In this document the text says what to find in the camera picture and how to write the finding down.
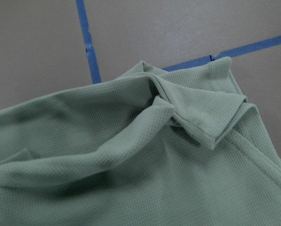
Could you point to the olive green t-shirt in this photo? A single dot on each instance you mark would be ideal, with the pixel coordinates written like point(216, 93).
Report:
point(150, 148)

